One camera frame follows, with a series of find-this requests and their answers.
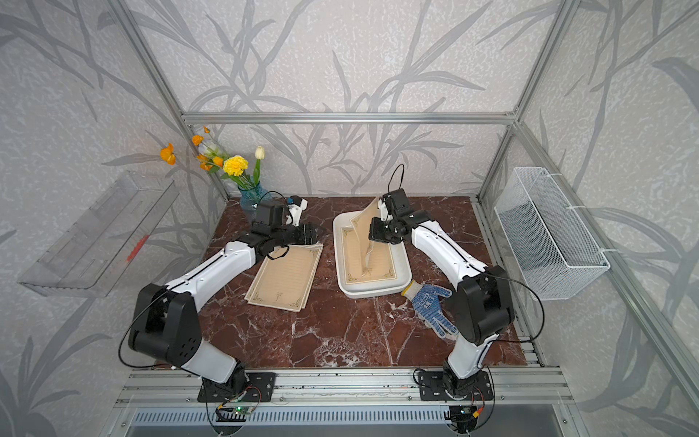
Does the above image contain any red pen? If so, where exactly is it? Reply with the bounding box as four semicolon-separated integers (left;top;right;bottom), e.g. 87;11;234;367
126;235;149;263

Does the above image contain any circuit board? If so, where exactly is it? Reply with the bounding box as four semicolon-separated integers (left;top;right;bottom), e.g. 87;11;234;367
444;406;483;426
214;403;258;424

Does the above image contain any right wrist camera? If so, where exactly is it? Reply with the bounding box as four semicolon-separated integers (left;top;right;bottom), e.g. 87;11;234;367
382;189;415;220

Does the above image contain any blue dotted work glove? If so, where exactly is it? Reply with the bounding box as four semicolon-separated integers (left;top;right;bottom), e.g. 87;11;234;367
402;280;458;339

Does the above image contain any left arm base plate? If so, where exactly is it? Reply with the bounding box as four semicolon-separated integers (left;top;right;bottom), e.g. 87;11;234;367
198;371;277;403

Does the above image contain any yellow orange flower bouquet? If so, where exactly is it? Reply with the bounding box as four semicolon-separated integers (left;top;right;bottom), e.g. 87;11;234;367
191;127;266;190

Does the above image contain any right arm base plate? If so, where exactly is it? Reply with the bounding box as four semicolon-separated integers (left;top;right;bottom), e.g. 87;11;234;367
412;369;495;402

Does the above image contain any blue glass vase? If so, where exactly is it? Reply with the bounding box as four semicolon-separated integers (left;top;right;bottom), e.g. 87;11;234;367
238;183;268;220

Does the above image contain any white plastic storage box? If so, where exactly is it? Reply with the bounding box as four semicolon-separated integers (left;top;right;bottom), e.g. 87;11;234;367
333;211;412;299

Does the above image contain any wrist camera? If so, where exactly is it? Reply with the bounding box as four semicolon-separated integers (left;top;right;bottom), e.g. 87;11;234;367
252;196;308;229
382;189;415;220

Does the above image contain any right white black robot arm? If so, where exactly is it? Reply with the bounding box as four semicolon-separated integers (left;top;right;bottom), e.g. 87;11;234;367
369;211;514;391

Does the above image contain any beige stationery sheet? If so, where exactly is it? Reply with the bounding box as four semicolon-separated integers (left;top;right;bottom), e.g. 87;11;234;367
346;198;390;282
245;243;323;312

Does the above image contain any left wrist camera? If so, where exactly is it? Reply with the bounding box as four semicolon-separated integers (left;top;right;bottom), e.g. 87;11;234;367
252;196;308;229

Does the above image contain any white wire mesh basket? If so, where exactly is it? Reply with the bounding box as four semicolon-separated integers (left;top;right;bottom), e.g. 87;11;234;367
494;167;610;300

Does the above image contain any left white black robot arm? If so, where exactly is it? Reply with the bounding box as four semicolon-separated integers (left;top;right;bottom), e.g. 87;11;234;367
122;223;318;390

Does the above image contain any beige stationery paper stack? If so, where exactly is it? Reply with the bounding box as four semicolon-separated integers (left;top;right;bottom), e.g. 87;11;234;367
340;227;397;285

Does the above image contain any left circuit board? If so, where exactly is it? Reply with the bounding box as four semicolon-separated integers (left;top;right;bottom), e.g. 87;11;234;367
214;403;258;424

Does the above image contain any right circuit board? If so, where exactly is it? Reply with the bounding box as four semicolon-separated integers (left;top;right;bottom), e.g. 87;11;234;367
444;406;483;426

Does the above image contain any clear plastic wall shelf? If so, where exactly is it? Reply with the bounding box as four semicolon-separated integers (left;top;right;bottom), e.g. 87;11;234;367
17;171;179;298

